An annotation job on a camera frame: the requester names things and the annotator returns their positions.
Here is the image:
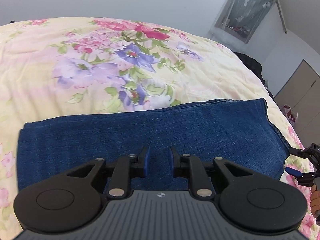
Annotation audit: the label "person's right hand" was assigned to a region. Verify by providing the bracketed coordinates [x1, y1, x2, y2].
[310, 185, 320, 219]

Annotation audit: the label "blue denim jeans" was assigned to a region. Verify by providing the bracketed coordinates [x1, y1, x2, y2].
[17, 99, 289, 190]

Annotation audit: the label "pink bag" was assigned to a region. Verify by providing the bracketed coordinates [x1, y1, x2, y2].
[282, 104, 298, 127]

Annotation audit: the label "grey window curtain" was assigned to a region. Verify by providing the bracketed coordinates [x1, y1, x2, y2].
[215, 0, 275, 43]

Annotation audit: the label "white pipe on wall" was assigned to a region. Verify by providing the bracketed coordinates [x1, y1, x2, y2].
[275, 0, 287, 34]

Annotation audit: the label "beige wardrobe door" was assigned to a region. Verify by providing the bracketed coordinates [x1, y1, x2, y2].
[274, 60, 319, 147]

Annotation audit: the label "black clothing pile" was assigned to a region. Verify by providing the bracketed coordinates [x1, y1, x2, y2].
[235, 52, 267, 88]

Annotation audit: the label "floral yellow bed quilt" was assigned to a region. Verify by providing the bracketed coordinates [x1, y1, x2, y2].
[1, 17, 303, 239]

